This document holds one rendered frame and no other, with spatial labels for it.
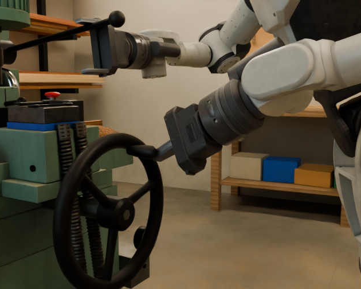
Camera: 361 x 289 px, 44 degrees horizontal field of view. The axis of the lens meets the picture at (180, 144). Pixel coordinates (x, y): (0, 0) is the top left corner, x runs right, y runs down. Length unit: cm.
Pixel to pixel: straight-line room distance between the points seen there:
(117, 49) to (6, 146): 35
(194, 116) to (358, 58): 27
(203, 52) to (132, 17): 343
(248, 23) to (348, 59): 67
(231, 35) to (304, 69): 71
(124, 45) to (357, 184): 59
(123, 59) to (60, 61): 386
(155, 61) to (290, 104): 53
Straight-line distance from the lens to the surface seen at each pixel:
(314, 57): 63
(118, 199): 80
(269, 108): 69
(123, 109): 474
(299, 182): 368
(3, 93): 100
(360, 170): 97
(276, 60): 65
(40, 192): 80
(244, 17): 127
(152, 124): 458
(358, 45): 64
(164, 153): 79
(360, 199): 99
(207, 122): 70
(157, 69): 116
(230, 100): 69
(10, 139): 86
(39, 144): 81
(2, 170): 87
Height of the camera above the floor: 104
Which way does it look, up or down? 8 degrees down
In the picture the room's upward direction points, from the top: straight up
